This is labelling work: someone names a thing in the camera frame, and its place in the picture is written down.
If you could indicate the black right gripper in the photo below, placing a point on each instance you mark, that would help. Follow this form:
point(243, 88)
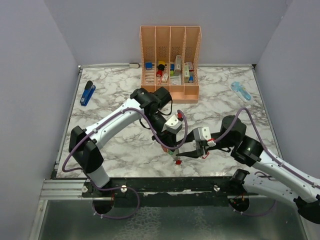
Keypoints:
point(194, 154)

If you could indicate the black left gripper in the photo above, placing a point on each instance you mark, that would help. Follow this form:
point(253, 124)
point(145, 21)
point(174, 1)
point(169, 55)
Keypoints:
point(167, 138)

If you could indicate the metal key organizer red handle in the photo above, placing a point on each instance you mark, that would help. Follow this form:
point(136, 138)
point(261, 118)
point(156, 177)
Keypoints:
point(173, 154)

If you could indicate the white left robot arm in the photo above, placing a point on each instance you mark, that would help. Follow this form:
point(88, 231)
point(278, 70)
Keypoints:
point(85, 143)

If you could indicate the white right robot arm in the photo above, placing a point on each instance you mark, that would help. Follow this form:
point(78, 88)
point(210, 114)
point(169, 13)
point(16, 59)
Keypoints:
point(290, 185)

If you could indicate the red tag with key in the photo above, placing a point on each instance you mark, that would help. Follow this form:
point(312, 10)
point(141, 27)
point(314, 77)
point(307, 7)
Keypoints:
point(205, 156)

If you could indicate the green white box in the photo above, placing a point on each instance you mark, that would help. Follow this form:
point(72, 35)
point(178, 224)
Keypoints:
point(188, 72)

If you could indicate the peach plastic desk organizer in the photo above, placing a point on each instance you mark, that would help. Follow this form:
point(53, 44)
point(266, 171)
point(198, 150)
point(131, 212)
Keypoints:
point(164, 52)

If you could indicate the blue packaged correction tape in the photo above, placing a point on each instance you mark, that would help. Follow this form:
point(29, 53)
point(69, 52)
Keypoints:
point(241, 92)

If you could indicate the blue stapler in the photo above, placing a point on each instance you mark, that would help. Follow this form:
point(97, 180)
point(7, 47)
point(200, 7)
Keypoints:
point(89, 89)

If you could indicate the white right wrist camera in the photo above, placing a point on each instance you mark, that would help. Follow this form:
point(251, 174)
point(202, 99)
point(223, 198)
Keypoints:
point(203, 136)

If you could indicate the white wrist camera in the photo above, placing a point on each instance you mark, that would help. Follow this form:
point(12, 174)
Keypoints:
point(173, 125)
point(203, 136)

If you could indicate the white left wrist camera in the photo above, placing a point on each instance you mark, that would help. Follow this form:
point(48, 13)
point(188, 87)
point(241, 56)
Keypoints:
point(173, 125)

